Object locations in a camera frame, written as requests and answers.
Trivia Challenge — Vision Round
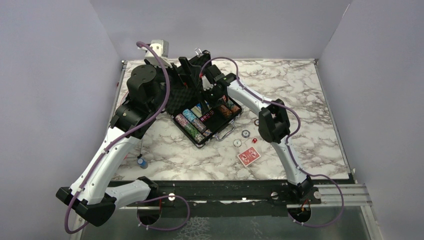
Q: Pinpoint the purple cable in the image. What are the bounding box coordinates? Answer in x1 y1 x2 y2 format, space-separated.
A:
63 41 171 235
200 56 345 229

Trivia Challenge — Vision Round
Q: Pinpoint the red card deck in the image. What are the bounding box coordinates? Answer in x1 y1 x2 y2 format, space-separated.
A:
237 147 261 167

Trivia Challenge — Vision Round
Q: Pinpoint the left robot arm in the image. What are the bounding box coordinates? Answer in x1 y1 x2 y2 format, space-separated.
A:
56 56 172 234

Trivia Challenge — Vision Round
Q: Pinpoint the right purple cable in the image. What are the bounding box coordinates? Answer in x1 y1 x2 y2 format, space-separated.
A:
200 56 345 229

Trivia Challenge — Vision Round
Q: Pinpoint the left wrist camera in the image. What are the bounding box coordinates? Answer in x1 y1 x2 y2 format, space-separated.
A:
141 39 171 67

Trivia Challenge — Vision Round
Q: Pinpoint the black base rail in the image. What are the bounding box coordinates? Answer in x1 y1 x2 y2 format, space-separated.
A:
112 178 355 220

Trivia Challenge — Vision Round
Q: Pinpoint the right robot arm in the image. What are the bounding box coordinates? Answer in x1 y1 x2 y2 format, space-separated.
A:
200 63 318 204

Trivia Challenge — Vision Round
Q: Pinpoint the black poker case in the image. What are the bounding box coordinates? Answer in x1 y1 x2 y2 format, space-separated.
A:
165 48 243 148

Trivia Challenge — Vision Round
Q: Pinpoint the blue 10 chip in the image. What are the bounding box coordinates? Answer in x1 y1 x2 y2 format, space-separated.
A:
241 130 250 138

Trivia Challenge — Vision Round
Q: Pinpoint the white grey chip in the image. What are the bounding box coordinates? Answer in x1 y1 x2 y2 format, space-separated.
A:
233 139 242 148

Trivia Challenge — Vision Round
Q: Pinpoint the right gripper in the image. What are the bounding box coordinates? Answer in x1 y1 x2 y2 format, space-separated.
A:
195 86 224 116

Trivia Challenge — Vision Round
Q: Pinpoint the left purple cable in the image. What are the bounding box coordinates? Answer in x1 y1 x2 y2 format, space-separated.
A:
63 41 171 235

